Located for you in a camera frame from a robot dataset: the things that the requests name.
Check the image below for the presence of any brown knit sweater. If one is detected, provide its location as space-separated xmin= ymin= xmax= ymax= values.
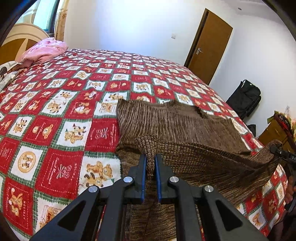
xmin=115 ymin=98 xmax=283 ymax=241

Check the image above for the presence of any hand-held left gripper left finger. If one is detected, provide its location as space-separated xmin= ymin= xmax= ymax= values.
xmin=30 ymin=153 xmax=147 ymax=241

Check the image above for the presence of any red checkered printed blanket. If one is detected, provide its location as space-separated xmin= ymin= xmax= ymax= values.
xmin=0 ymin=48 xmax=292 ymax=241

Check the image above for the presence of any pink pillow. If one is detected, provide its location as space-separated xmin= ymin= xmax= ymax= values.
xmin=18 ymin=38 xmax=69 ymax=67

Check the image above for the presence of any wooden cabinet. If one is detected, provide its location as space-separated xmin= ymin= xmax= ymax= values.
xmin=257 ymin=116 xmax=296 ymax=154

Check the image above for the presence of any window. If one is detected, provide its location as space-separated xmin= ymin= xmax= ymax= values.
xmin=32 ymin=0 xmax=61 ymax=33

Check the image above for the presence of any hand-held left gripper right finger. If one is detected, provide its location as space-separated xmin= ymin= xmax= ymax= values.
xmin=154 ymin=153 xmax=269 ymax=241

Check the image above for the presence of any patterned grey blanket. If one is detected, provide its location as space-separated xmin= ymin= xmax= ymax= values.
xmin=0 ymin=61 xmax=24 ymax=90

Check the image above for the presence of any colourful clutter on cabinet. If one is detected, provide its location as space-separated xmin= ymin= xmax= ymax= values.
xmin=267 ymin=111 xmax=296 ymax=131

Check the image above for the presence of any brown wooden door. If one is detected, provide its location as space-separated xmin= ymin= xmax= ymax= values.
xmin=184 ymin=8 xmax=233 ymax=85

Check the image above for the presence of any cream wooden headboard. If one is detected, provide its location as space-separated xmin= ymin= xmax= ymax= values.
xmin=0 ymin=23 xmax=50 ymax=66

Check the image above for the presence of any yellow patterned curtain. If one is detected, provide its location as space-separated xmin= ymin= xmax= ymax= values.
xmin=54 ymin=0 xmax=70 ymax=42

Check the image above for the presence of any person's right hand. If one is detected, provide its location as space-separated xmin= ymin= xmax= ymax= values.
xmin=285 ymin=174 xmax=296 ymax=205

